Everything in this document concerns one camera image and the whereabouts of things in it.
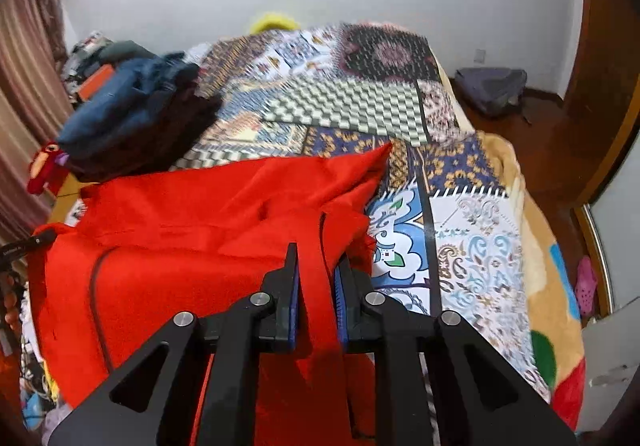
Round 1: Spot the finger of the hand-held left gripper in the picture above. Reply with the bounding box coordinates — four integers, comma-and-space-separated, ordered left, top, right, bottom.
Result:
0, 228, 59, 262

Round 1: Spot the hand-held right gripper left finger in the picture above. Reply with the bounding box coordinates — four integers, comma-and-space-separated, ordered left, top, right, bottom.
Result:
47, 242, 301, 446

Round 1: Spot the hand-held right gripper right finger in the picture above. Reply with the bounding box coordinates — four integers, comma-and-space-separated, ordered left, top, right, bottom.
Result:
334, 253, 578, 446

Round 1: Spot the red zip jacket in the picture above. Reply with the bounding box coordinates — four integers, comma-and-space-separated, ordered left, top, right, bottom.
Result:
27, 141, 394, 446

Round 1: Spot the person's left hand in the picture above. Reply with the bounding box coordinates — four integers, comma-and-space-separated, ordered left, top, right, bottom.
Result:
0, 271, 23, 342

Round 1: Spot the red plush toy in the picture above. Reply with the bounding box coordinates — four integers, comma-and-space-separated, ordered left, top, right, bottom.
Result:
27, 141, 72, 197

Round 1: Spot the striped brown curtain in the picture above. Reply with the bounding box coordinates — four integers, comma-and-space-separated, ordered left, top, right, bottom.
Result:
0, 0, 77, 247

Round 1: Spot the orange box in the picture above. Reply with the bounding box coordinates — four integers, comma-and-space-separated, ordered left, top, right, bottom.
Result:
76, 65, 114, 100

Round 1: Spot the folded dark garment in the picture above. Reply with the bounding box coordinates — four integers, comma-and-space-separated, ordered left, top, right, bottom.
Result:
65, 71, 224, 182

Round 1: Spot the pile of assorted clutter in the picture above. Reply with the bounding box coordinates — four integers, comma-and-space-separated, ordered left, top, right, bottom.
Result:
65, 30, 108, 92

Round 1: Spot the tan fleece blanket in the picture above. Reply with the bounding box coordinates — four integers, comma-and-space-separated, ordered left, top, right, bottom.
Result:
492, 132, 587, 433

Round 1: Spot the grey bundled cloth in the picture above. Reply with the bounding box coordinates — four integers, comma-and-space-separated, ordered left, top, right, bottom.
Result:
97, 40, 157, 66

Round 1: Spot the patchwork printed blanket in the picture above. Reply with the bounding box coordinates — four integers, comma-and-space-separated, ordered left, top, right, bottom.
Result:
170, 21, 551, 446

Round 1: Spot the pink slipper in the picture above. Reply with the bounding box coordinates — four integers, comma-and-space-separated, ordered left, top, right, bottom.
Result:
574, 255, 599, 311

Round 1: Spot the white appliance with stickers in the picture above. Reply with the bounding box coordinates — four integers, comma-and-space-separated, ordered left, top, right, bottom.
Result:
580, 296, 640, 433

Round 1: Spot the grey backpack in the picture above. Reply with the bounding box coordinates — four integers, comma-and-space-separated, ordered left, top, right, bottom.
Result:
453, 67, 531, 120

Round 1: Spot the white sliding wardrobe door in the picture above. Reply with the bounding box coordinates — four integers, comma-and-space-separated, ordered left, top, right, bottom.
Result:
574, 126, 640, 318

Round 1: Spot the yellow cushion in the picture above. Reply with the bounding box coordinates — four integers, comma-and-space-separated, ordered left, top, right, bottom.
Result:
249, 11, 297, 35

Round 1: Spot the brown wooden door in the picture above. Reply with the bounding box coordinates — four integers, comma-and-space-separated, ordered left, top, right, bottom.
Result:
560, 0, 640, 207

